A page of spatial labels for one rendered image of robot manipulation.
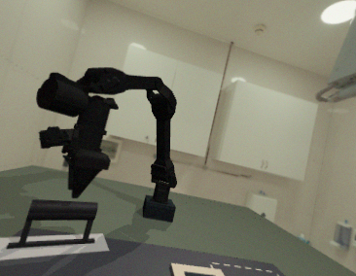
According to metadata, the beige square tile with dark centre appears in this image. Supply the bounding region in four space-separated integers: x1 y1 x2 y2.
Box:
171 263 225 276

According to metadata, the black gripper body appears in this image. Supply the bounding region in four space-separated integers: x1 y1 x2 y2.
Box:
62 120 111 170

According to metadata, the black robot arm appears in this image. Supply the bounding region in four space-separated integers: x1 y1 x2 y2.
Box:
36 67 177 204

